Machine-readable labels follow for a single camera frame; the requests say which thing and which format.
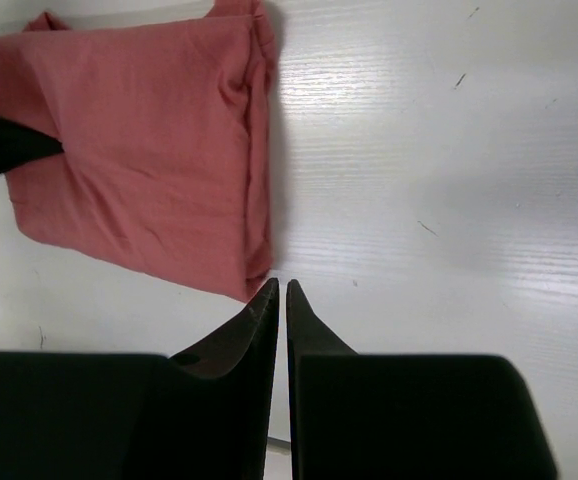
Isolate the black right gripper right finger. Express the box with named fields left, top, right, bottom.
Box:
left=286, top=281, right=559, bottom=479

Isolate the red t shirt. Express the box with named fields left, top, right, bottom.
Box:
left=0, top=1, right=277, bottom=301

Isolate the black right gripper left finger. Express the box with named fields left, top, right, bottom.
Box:
left=0, top=279, right=279, bottom=479

